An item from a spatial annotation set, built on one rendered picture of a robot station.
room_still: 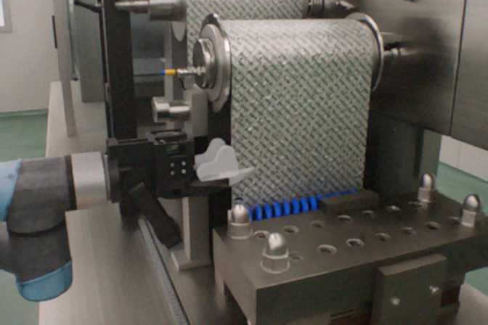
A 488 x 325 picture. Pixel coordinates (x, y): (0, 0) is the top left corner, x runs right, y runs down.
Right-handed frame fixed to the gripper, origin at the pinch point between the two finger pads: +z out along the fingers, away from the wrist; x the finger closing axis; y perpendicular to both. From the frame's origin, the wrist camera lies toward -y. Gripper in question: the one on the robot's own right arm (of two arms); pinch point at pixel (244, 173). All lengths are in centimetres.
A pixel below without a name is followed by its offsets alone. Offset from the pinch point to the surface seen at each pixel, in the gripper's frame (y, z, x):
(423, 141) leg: -3.6, 46.4, 13.2
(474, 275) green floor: -109, 161, 86
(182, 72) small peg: 14.8, -7.3, 7.0
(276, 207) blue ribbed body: -4.9, 4.0, -2.9
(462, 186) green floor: -109, 249, 181
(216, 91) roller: 12.4, -3.4, 2.4
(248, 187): -2.2, 0.6, -0.3
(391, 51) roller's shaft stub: 16.9, 28.9, 4.5
